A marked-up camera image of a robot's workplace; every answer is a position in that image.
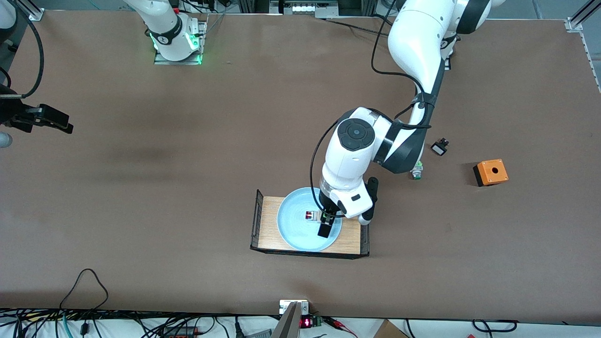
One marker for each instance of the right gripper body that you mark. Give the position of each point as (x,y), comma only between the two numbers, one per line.
(14,116)

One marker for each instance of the red push button switch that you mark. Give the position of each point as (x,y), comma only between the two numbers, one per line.
(310,216)

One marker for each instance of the light blue plate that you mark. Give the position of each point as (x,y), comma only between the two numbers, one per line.
(296,230)

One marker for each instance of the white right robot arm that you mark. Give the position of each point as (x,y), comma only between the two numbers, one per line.
(164,28)

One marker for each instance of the red digit display module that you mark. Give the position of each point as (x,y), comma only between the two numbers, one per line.
(306,322)

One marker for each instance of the grey metal bar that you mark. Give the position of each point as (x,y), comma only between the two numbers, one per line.
(286,326)

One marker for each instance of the brown cardboard piece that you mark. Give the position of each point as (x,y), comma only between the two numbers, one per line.
(387,330)

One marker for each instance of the black plug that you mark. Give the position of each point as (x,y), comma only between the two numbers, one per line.
(239,328)

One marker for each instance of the black power adapter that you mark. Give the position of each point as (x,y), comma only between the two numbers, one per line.
(181,332)

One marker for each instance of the white light fixture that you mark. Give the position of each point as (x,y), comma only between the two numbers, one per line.
(303,8)

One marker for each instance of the green push button switch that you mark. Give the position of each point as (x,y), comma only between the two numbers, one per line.
(417,173)

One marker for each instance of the silver bracket plate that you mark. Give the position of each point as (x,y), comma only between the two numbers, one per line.
(305,306)

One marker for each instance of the aluminium profile corner post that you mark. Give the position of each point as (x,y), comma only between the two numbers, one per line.
(33,11)
(575,23)

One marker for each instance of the black switch with white face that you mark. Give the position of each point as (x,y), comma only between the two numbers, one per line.
(439,149)

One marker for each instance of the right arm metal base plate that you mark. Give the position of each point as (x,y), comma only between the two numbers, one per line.
(178,61)

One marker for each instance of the orange button enclosure box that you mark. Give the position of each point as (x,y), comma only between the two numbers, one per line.
(492,171)

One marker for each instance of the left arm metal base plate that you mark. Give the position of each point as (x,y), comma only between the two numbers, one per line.
(447,64)

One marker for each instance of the perforated metal edge rail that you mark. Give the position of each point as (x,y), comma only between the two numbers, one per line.
(592,65)

